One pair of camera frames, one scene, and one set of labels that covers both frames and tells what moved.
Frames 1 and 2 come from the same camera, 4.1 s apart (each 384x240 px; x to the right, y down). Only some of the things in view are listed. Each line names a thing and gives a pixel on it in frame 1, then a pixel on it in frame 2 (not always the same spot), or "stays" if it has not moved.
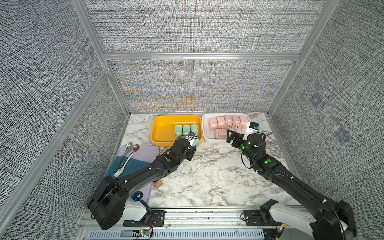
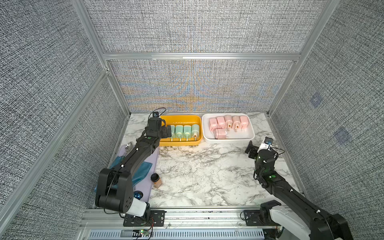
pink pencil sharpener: x=243 y=120 stays
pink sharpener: x=236 y=123 stays
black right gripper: x=240 y=138 → x=254 y=151
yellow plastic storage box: x=163 y=127 stays
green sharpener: x=195 y=142 → x=173 y=132
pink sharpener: x=221 y=122 stays
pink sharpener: x=220 y=134 stays
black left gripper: x=191 y=152 → x=164 y=129
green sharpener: x=178 y=131 stays
